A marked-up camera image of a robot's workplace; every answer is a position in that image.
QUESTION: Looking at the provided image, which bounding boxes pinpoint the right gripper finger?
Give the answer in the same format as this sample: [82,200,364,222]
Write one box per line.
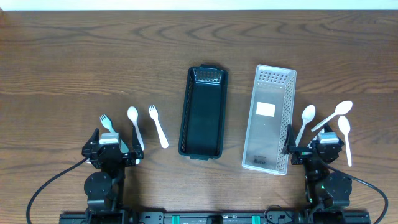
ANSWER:
[323,123,340,141]
[284,124,296,148]

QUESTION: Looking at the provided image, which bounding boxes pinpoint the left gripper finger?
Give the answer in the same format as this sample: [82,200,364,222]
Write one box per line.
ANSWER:
[85,128,100,146]
[132,125,141,151]

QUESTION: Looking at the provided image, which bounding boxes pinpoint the white spoon diagonal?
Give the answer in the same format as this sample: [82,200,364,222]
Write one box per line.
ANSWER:
[311,100,353,132]

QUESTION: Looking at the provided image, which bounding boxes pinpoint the mint green plastic fork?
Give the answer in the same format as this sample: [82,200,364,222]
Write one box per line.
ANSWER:
[100,114,129,153]

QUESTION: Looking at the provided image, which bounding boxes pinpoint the small white spoon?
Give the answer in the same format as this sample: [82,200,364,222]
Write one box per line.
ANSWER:
[127,106,145,149]

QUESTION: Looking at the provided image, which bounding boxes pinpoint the clear plastic basket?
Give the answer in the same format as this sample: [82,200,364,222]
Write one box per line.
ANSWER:
[242,65,297,175]

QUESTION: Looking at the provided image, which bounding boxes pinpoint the white plastic fork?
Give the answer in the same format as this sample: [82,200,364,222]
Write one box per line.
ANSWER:
[149,105,169,149]

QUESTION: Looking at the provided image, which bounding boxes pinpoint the black plastic basket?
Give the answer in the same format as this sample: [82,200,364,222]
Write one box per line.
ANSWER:
[178,64,228,160]

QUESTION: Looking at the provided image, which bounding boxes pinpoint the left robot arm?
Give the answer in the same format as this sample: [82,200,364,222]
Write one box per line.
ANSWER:
[81,128,144,223]

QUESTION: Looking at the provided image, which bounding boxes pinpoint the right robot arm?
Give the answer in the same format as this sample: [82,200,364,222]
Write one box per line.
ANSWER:
[282,124,352,215]

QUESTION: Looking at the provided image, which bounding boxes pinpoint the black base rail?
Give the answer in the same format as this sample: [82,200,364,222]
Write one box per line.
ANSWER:
[59,210,371,224]

